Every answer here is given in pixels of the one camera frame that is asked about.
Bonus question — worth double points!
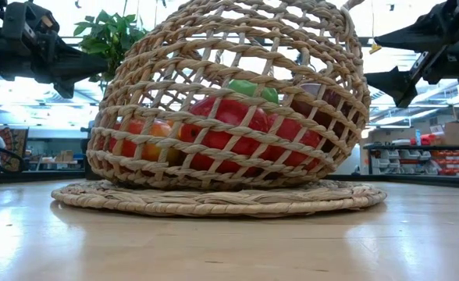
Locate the workbench with boxes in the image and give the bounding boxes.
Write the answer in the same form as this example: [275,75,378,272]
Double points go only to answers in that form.
[25,149,87,172]

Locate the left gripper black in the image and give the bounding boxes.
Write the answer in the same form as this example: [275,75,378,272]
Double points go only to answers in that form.
[0,1,110,100]

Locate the green apple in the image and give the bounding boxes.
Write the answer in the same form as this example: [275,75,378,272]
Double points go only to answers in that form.
[228,79,280,105]

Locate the woven wicker basket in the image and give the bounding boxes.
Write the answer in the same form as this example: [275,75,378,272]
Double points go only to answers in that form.
[51,0,388,219]

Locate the patterned wall hanging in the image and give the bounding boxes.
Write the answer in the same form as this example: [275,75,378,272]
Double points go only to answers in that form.
[0,126,30,173]

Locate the small red fruit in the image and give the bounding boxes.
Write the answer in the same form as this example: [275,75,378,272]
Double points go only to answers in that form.
[266,114,325,169]
[177,97,270,175]

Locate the green potted plant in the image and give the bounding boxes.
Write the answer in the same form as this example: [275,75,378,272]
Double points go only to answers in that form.
[72,0,149,94]

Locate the curved black cable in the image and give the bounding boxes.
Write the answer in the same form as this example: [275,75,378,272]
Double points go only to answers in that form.
[0,136,27,173]

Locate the storage shelf with bins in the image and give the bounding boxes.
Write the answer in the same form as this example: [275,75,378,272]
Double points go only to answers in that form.
[364,143,459,176]

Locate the red object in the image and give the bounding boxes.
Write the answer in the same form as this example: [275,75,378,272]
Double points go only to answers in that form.
[410,133,438,146]

